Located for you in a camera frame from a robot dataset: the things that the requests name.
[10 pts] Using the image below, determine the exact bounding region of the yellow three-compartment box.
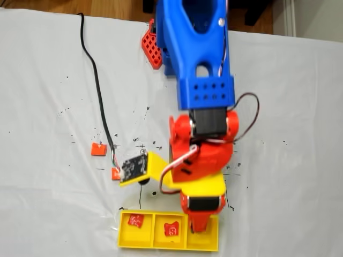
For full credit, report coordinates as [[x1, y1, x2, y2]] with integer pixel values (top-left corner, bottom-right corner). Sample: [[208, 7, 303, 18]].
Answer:
[[117, 209, 220, 252]]

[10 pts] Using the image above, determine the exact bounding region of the black table clamp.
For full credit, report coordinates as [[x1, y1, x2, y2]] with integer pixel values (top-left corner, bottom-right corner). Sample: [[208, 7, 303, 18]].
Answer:
[[148, 18, 159, 35]]

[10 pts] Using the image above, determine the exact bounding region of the camera board on yellow mount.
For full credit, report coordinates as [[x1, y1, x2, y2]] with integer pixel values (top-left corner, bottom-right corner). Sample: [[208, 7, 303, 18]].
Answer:
[[119, 151, 175, 190]]

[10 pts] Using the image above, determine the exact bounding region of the red candy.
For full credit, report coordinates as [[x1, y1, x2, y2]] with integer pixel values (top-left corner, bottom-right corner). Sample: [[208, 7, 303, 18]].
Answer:
[[126, 213, 145, 229], [163, 221, 180, 238]]

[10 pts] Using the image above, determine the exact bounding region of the white plastic table cover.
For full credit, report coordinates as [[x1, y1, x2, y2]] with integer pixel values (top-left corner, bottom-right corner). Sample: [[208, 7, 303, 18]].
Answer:
[[0, 7, 343, 257]]

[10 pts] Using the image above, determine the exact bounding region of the black red servo wire loop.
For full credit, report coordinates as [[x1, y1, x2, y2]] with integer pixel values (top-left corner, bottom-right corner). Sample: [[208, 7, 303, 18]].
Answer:
[[232, 92, 260, 144]]

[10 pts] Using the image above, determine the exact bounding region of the orange wrapped candy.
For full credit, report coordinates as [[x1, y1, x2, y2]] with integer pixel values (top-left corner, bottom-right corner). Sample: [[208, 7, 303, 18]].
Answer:
[[111, 167, 123, 182], [90, 142, 108, 157]]

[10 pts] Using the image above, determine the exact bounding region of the white servo wire loop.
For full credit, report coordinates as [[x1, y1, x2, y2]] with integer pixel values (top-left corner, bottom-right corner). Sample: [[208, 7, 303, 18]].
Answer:
[[160, 144, 202, 195]]

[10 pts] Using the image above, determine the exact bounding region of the thick black camera cable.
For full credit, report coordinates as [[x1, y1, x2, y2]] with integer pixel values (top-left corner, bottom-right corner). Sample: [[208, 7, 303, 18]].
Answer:
[[77, 12, 124, 180]]

